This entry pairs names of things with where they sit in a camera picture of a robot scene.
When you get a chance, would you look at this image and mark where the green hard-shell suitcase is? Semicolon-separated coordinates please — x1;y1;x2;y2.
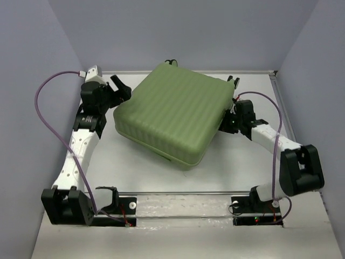
113;59;239;168

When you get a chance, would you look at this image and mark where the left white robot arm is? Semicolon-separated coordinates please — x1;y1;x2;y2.
41;75;132;226

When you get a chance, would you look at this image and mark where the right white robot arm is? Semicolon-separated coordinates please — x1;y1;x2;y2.
219;100;325;212

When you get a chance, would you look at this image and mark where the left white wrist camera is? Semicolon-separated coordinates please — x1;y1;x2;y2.
85;65;106;85

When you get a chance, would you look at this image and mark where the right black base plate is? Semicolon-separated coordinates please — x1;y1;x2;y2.
228;196;284;226

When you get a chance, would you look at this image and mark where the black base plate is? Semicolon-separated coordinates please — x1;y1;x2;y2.
91;196;137;227
228;196;284;226

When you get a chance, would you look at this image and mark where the aluminium rail across table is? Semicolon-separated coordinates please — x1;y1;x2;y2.
119;191;250;196

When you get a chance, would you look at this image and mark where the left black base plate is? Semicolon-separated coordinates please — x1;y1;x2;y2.
91;196;137;227

